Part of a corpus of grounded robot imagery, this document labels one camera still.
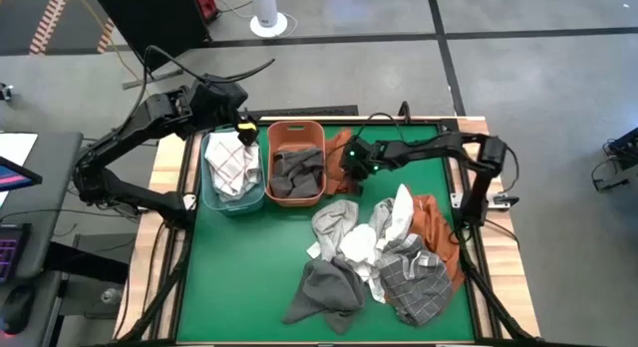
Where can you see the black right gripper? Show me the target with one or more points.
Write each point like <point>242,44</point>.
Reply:
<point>361,157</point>

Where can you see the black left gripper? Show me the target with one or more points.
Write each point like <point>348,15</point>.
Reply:
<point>246,125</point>

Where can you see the light grey waffle towel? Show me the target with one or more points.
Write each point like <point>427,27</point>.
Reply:
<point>331,222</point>
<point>383,212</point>

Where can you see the white red-checked towel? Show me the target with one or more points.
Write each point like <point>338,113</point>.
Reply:
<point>229,162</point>

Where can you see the grey checked towel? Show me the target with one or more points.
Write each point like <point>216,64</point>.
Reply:
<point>414,282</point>

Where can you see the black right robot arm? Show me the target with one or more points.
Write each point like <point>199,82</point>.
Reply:
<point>433,145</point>

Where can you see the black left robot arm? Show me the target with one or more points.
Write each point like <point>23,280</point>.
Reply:
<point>129,192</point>

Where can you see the orange plastic basket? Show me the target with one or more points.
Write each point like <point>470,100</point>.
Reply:
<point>294,132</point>

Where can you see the teal plastic basket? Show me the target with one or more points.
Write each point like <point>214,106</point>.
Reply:
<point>234,207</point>

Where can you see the white cylindrical tower fan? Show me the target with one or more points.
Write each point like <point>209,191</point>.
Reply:
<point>264,8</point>

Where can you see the red and black box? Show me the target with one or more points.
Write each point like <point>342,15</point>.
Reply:
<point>205,0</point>

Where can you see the black panel on stand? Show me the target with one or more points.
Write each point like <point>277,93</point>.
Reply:
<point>149,18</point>

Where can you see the green table mat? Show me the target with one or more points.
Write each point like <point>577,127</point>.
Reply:
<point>239,287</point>

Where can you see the grey desk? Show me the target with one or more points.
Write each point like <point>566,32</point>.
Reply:
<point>55,187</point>

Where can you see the black desk support beam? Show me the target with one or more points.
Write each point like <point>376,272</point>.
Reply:
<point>85,262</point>

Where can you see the grey round desk foot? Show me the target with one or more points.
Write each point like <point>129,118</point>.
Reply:
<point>110,296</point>

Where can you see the computer monitor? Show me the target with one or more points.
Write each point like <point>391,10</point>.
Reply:
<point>15,177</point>

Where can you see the small grey floor object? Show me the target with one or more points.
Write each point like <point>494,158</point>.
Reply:
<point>5,92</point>

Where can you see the keyboard with purple backlight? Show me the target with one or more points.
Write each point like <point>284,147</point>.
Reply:
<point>10,252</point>

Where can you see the black computer mouse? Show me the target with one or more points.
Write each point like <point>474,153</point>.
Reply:
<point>17,307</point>

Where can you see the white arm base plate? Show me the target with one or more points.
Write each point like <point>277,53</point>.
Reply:
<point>189,201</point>
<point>457,200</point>

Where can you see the black diagonal frame strut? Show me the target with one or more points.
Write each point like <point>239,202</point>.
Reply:
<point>159,292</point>
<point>493,297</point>

